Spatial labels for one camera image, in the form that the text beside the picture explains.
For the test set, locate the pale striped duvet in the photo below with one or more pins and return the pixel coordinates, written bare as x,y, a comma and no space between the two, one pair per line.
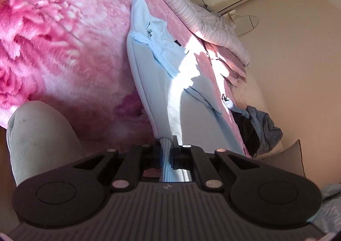
186,9

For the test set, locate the grey-blue garment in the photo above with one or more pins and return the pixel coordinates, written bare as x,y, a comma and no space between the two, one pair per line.
251,117

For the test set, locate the person's grey trouser leg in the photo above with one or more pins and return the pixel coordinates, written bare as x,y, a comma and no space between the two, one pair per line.
40,137

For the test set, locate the oval mirror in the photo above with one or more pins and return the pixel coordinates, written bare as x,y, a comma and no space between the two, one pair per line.
247,24

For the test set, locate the small white holder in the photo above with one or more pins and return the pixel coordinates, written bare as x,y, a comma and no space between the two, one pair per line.
233,15

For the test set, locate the dark grey cloth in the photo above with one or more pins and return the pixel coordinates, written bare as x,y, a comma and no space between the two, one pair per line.
210,9

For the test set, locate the pink floral blanket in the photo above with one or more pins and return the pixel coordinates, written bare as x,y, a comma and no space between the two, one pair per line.
66,30

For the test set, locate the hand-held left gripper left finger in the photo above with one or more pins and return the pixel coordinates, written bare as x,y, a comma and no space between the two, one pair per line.
151,157

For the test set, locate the light blue sweater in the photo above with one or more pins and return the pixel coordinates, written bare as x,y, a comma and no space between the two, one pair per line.
159,92

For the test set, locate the pale grey cloth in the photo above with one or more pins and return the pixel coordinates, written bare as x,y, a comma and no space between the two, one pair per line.
330,203

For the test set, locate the black garment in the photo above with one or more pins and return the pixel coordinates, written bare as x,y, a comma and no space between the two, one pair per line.
247,134

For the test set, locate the purple pillow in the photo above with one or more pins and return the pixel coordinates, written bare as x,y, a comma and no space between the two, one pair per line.
229,70

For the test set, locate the grey pillow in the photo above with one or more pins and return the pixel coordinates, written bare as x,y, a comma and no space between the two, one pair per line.
290,161

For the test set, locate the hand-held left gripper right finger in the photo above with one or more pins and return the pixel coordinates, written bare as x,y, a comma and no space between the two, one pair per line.
178,158

